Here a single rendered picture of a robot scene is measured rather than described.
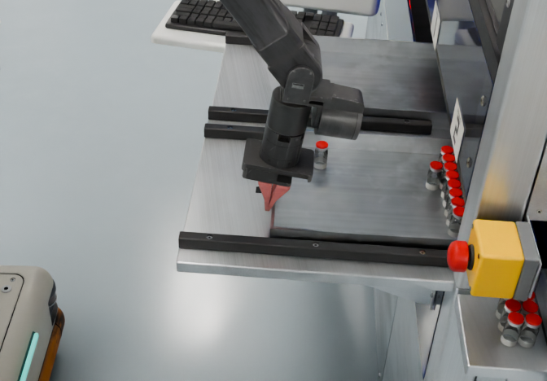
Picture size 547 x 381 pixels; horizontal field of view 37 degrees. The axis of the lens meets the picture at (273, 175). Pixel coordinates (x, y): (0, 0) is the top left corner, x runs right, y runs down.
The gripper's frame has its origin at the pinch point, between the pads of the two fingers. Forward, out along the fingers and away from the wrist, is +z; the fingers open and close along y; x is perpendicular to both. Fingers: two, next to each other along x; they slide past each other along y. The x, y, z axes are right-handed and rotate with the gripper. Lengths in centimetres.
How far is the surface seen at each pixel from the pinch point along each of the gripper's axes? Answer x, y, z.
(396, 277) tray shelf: -10.3, 19.4, 0.6
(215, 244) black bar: -7.9, -6.8, 2.8
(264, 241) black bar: -7.1, 0.2, 1.2
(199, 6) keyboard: 82, -21, 10
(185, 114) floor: 160, -27, 93
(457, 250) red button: -18.7, 23.2, -13.2
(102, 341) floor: 49, -32, 96
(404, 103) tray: 35.8, 23.1, -0.8
